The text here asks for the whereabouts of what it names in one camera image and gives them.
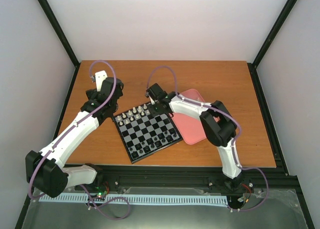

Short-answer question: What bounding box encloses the black corner post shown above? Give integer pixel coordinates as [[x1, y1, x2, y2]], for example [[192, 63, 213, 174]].
[[251, 0, 305, 69], [31, 0, 81, 69]]

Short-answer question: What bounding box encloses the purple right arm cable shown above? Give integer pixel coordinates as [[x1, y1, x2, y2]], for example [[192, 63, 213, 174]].
[[146, 65, 270, 213]]

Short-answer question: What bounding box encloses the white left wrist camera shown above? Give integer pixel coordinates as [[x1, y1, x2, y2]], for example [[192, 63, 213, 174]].
[[91, 70, 108, 92]]

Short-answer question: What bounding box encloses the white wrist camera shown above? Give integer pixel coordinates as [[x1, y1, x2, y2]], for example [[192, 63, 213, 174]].
[[91, 70, 108, 92], [145, 93, 155, 105]]

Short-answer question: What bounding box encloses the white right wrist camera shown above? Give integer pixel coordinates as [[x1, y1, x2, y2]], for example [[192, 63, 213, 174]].
[[145, 93, 155, 105]]

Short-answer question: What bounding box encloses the black aluminium frame rail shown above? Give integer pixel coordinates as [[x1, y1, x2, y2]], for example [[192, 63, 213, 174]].
[[95, 165, 302, 195]]

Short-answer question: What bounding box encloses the black grey chess board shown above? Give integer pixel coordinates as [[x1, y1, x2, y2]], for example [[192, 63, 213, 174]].
[[112, 104, 183, 164]]

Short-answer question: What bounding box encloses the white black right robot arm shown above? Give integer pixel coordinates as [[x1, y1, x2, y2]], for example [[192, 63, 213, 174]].
[[146, 83, 243, 192]]

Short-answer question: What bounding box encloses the pink plastic tray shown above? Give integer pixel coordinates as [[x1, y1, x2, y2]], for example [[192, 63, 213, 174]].
[[171, 89, 207, 145]]

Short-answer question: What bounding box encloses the left black corner post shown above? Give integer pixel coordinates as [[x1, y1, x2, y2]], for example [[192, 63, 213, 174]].
[[31, 0, 81, 69]]

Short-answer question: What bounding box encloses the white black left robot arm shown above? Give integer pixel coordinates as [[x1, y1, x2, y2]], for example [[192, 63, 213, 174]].
[[25, 71, 124, 198]]

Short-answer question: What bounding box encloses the white slotted cable duct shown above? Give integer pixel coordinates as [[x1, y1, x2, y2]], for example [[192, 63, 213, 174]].
[[39, 192, 228, 207]]

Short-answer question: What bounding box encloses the right black corner post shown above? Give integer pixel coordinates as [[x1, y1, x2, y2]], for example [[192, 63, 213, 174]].
[[251, 0, 305, 69]]

